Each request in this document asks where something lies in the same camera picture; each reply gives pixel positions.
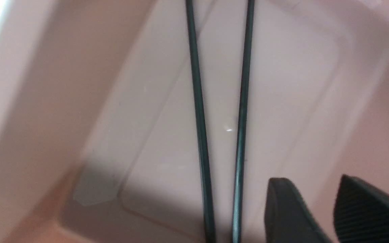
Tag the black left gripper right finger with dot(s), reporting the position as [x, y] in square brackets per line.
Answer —
[361, 212]

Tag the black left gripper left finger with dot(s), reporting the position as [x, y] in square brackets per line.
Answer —
[287, 218]

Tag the black chopstick gold band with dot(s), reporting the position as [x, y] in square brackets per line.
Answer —
[236, 236]
[205, 174]

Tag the pink plastic bin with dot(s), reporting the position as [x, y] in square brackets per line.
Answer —
[98, 139]

